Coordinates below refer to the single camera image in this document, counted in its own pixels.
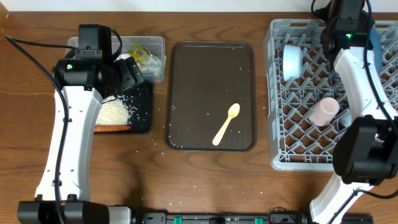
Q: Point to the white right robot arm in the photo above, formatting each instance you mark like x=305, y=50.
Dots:
x=366, y=154

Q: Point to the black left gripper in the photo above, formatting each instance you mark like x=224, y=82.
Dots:
x=129, y=80

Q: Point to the pink plastic cup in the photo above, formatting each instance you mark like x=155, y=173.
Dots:
x=324, y=111

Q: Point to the dark brown serving tray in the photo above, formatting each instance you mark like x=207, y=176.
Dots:
x=205, y=79

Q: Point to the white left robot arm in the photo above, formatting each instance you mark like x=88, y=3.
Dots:
x=82, y=80

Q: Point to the pile of white rice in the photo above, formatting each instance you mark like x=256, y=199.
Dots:
x=116, y=110

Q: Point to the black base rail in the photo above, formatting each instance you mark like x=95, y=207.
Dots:
x=274, y=218

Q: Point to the light blue rice bowl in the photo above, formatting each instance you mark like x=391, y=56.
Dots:
x=291, y=62

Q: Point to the black waste tray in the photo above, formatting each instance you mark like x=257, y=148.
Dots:
x=142, y=102

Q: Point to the clear plastic waste bin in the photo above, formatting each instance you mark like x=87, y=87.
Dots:
x=154, y=44

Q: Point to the grey dishwasher rack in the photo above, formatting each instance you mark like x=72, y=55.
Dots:
x=294, y=142

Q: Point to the light blue plastic cup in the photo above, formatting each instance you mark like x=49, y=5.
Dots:
x=346, y=119

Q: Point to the dark blue bowl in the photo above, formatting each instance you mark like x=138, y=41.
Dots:
x=377, y=49

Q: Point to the green snack wrapper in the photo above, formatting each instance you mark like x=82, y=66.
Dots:
x=146, y=60

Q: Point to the orange carrot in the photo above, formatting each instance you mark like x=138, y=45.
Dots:
x=111, y=128

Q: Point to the yellow plastic spoon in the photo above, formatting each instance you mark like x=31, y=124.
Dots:
x=232, y=113

